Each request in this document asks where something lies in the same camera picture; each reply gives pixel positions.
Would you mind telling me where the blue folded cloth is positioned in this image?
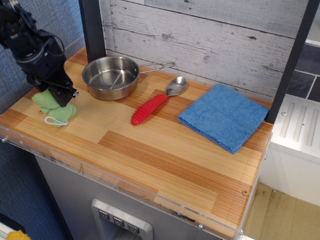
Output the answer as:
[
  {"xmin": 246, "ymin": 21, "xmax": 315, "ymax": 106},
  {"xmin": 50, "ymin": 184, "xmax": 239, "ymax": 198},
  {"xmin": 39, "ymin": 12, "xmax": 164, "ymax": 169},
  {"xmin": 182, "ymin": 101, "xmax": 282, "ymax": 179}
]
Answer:
[{"xmin": 178, "ymin": 84, "xmax": 270, "ymax": 154}]

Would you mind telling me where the white ridged appliance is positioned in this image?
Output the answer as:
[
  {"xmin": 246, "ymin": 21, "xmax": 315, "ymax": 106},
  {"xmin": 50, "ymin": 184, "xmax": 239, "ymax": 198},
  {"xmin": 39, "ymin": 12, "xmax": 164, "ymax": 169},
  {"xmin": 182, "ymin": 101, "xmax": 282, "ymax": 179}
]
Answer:
[{"xmin": 259, "ymin": 94, "xmax": 320, "ymax": 205}]

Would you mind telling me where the green plush toy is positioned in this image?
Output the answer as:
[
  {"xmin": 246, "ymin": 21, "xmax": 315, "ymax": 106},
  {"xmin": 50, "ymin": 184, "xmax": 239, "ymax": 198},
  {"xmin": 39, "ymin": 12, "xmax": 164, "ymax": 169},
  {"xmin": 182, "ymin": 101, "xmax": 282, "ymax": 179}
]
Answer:
[{"xmin": 31, "ymin": 89, "xmax": 77, "ymax": 127}]

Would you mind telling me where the red handled metal spoon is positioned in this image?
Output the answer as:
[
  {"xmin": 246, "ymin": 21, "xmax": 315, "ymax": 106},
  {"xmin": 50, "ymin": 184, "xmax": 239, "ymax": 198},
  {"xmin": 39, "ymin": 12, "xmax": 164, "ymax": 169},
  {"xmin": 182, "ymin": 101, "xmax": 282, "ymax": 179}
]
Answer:
[{"xmin": 131, "ymin": 76, "xmax": 187, "ymax": 126}]

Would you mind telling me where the black right frame post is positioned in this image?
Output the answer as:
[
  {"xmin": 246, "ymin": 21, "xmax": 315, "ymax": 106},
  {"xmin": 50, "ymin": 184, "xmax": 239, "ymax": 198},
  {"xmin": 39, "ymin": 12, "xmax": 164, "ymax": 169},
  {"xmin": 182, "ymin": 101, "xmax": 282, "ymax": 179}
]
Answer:
[{"xmin": 265, "ymin": 0, "xmax": 320, "ymax": 124}]

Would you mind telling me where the silver button control panel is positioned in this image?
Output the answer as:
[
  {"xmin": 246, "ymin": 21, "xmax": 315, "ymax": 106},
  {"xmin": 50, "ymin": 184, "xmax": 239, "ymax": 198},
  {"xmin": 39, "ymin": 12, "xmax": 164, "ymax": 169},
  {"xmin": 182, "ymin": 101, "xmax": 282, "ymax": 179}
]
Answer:
[{"xmin": 91, "ymin": 198, "xmax": 154, "ymax": 240}]

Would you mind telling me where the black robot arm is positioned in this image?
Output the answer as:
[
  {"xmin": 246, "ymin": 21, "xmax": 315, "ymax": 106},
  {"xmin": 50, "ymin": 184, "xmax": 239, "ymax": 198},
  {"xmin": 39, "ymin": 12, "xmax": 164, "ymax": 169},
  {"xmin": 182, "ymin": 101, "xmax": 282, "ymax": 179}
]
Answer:
[{"xmin": 0, "ymin": 0, "xmax": 79, "ymax": 107}]

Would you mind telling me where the stainless steel pan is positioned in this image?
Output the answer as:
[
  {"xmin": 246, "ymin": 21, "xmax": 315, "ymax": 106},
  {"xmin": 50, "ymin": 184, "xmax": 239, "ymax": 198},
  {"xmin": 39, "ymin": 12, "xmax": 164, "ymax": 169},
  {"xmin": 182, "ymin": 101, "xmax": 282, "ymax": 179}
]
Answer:
[{"xmin": 82, "ymin": 56, "xmax": 176, "ymax": 101}]

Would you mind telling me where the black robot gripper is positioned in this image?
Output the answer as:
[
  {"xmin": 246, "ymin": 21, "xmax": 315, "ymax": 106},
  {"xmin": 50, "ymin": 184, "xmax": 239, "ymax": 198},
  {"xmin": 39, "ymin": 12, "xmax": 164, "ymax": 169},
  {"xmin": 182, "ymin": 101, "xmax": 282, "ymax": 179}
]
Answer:
[{"xmin": 14, "ymin": 30, "xmax": 79, "ymax": 107}]

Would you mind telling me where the black frame post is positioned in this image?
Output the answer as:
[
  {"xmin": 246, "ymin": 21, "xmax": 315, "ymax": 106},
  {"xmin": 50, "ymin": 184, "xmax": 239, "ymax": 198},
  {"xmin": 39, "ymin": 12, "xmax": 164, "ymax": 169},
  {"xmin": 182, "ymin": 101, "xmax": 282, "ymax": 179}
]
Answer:
[
  {"xmin": 78, "ymin": 0, "xmax": 106, "ymax": 63},
  {"xmin": 265, "ymin": 0, "xmax": 320, "ymax": 124}
]

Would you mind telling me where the black left frame post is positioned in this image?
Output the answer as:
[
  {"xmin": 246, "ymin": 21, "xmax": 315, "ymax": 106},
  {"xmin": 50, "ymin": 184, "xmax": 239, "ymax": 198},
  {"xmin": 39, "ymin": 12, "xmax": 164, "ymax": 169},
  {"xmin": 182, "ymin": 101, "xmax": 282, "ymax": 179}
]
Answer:
[{"xmin": 78, "ymin": 0, "xmax": 106, "ymax": 63}]

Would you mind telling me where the clear acrylic table edge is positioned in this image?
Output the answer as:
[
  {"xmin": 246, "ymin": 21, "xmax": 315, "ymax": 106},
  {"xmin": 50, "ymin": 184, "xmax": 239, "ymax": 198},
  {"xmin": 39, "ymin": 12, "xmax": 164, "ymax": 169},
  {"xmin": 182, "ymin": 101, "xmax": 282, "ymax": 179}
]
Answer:
[{"xmin": 0, "ymin": 127, "xmax": 244, "ymax": 240}]

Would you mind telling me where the yellow object at corner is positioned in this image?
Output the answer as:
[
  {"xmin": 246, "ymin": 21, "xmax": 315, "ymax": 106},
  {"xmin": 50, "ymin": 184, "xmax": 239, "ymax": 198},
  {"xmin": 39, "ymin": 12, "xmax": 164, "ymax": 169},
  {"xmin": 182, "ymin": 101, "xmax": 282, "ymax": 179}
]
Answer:
[{"xmin": 6, "ymin": 230, "xmax": 31, "ymax": 240}]

